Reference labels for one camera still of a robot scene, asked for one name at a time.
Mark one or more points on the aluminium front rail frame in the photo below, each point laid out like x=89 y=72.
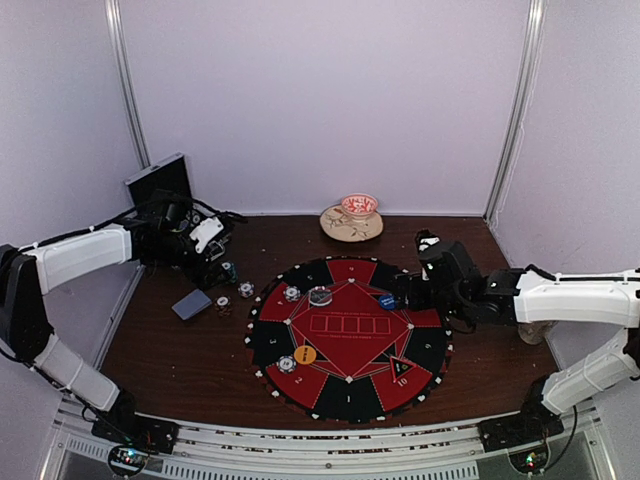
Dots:
x=451 y=450

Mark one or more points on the red patterned white bowl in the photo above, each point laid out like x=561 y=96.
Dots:
x=359 y=207

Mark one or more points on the white printed ceramic mug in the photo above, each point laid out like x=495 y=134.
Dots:
x=534 y=333

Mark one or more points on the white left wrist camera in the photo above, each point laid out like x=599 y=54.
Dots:
x=206 y=231

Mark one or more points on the aluminium corner post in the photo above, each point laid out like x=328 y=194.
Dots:
x=523 y=91
x=118 y=41

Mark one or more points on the blue white chip seat two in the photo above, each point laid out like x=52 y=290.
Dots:
x=286 y=364

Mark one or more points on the aluminium poker chip case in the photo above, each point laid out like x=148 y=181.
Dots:
x=168 y=174

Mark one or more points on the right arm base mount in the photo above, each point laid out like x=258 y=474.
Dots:
x=532 y=423

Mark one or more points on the cream floral ceramic plate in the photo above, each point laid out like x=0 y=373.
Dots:
x=340 y=226

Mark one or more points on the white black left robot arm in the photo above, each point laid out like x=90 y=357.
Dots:
x=48 y=286

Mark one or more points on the blue white poker chip stack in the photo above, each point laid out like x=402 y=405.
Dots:
x=246 y=289

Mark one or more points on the green poker chip stack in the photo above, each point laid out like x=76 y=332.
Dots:
x=230 y=273

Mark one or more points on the blue small blind button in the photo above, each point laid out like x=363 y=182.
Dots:
x=387 y=302

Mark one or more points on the clear dealer button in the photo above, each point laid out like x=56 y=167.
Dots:
x=320 y=296

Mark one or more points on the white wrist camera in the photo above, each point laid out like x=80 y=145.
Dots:
x=206 y=231
x=425 y=239

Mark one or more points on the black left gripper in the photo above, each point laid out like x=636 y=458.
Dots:
x=208 y=279

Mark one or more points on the right aluminium corner post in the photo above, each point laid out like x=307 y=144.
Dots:
x=523 y=91

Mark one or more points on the blue white chip seat four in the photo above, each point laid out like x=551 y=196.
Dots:
x=292 y=293

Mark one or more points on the blue playing card deck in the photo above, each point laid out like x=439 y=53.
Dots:
x=192 y=304

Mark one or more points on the orange big blind button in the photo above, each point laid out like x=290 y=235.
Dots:
x=305 y=355

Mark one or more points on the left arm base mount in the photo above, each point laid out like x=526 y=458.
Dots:
x=122 y=424

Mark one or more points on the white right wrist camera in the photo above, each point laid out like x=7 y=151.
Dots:
x=425 y=239

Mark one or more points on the left aluminium corner post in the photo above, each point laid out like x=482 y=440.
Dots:
x=118 y=41

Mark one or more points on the round red black poker mat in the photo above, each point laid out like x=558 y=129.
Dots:
x=372 y=363

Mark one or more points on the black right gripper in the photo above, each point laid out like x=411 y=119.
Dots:
x=415 y=302

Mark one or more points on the black red poker chip stack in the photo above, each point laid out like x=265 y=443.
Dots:
x=223 y=306

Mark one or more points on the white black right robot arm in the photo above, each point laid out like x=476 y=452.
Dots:
x=531 y=294

